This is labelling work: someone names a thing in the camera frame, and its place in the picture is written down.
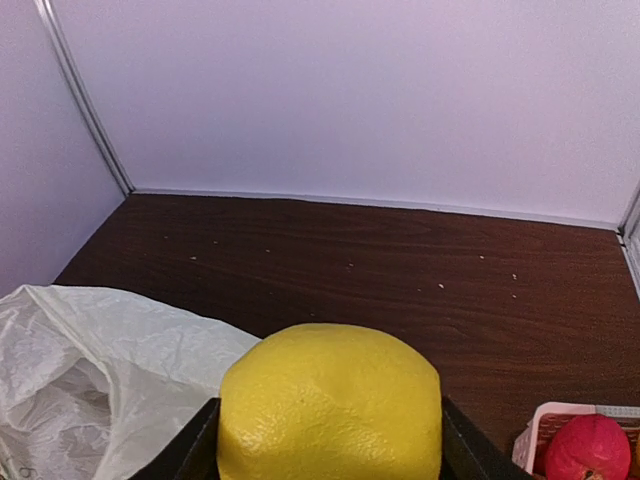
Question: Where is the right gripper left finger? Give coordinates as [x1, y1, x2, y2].
[134, 398, 221, 480]

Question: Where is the left aluminium frame post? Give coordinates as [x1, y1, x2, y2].
[34, 0, 136, 197]

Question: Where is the pink plastic basket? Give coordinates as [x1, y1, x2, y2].
[511, 402, 639, 479]

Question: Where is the right aluminium frame post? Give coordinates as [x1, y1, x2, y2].
[617, 185, 640, 242]

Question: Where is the yellow lemon toy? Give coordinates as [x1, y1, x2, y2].
[217, 323, 442, 479]

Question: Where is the light green plastic bag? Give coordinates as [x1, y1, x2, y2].
[1, 285, 257, 479]

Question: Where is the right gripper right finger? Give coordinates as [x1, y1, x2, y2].
[439, 397, 532, 480]

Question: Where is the peach fruit in bag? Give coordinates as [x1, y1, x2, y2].
[544, 414, 632, 479]

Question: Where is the aluminium frame post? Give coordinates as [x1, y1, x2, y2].
[617, 185, 640, 242]
[34, 0, 136, 197]

